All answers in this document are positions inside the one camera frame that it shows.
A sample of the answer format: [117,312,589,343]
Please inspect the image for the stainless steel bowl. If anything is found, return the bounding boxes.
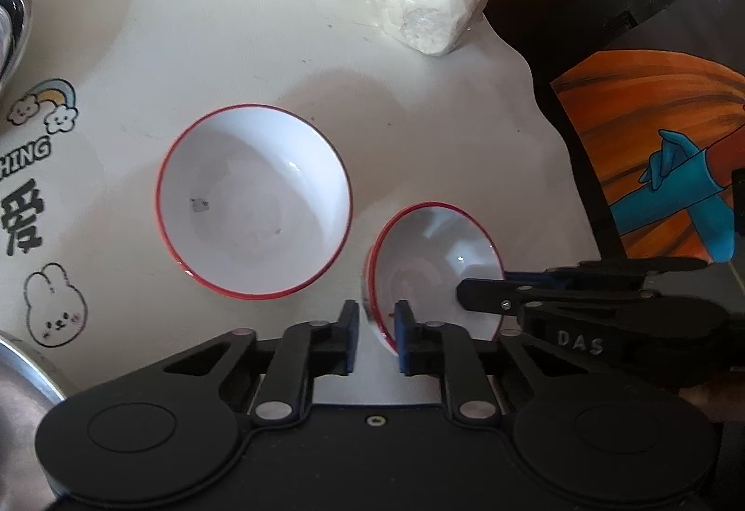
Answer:
[0,332,79,465]

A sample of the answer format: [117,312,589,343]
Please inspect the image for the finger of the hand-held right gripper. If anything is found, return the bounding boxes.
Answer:
[506,257,726,288]
[457,280,658,317]

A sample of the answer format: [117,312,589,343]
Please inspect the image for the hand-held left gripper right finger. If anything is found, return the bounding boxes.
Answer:
[394,300,537,422]

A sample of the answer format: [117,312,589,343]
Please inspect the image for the stainless steel plate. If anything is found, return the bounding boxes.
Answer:
[0,0,33,101]

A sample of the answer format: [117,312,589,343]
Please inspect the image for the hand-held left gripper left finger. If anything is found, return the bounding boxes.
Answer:
[164,300,359,424]

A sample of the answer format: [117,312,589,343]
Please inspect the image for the white printed table mat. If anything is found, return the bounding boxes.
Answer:
[0,0,603,413]

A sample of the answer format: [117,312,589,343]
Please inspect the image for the white bowl with red rim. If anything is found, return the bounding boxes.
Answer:
[364,202,505,354]
[155,104,353,301]

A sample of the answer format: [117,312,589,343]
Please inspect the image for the orange and blue poster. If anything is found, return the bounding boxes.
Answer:
[550,50,745,264]

